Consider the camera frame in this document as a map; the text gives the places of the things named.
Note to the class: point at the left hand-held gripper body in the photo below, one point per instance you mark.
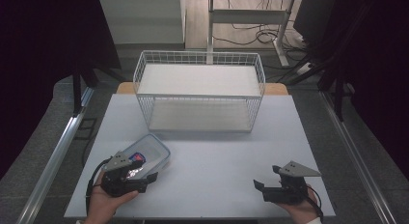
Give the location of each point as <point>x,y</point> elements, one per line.
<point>120,183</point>

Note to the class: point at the person's left hand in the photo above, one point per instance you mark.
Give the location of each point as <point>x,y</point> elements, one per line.
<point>101,203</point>

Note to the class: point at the black metal stand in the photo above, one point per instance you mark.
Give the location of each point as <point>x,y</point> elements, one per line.
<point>77,92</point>
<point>338,95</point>

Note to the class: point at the white power strip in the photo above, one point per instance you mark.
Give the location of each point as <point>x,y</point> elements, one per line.
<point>304,68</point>

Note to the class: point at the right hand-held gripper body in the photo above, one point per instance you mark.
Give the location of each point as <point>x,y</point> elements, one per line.
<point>289,191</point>

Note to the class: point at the wooden table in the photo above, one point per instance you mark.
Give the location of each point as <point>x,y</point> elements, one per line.
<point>276,89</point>

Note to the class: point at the white cabinet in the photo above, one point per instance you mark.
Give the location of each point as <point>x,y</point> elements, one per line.
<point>144,21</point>

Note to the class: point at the aluminium rail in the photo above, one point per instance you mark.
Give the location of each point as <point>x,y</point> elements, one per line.
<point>357,159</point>
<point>54,159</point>

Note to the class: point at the person's right hand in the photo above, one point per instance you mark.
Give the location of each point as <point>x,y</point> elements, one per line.
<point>300,211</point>

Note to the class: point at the clear plastic food container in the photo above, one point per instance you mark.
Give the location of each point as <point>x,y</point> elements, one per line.
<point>154,151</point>

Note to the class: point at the dark curtain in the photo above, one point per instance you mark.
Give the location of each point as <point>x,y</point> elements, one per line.
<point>41,56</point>
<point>379,56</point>

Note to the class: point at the white desk frame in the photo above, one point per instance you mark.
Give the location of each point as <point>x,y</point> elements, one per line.
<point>247,16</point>

